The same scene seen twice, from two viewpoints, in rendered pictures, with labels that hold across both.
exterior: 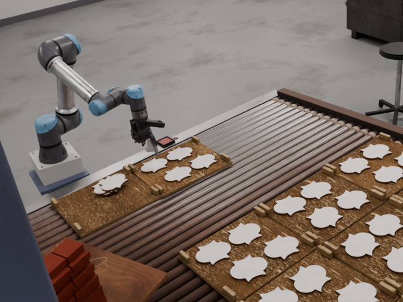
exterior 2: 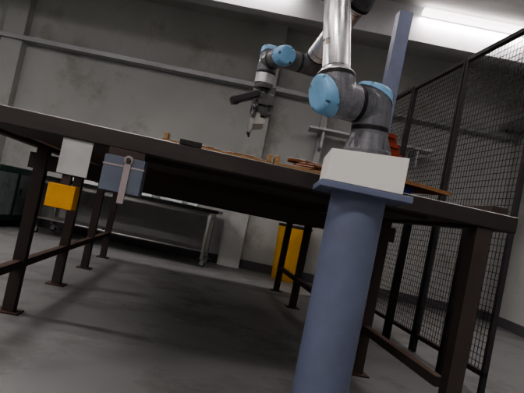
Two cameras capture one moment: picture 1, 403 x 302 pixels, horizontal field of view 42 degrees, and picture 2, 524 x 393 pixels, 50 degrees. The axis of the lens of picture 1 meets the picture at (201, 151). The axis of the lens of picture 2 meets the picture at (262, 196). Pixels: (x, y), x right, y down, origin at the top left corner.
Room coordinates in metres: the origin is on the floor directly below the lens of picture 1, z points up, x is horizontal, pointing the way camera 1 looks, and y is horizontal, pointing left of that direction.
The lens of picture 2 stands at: (4.20, 1.31, 0.72)
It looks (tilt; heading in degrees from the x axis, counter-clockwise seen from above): 2 degrees up; 207
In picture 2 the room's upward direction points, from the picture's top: 12 degrees clockwise
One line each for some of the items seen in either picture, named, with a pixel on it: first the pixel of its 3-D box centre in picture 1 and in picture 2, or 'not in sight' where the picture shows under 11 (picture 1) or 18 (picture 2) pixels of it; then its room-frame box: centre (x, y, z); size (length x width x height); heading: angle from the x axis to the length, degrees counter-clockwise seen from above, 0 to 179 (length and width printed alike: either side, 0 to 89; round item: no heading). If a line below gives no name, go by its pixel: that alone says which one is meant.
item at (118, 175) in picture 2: not in sight; (123, 176); (2.70, 0.02, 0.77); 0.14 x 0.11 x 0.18; 123
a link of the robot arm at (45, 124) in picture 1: (48, 129); (370, 106); (2.52, 0.77, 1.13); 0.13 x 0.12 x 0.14; 142
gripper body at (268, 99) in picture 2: (141, 128); (262, 100); (2.29, 0.27, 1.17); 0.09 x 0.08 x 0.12; 121
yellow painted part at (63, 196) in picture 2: not in sight; (67, 173); (2.80, -0.12, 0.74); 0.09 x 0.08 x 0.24; 123
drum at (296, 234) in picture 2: not in sight; (290, 253); (-2.70, -1.57, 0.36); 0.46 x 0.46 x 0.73
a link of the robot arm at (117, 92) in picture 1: (117, 96); (285, 58); (2.35, 0.36, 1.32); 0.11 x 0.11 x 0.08; 52
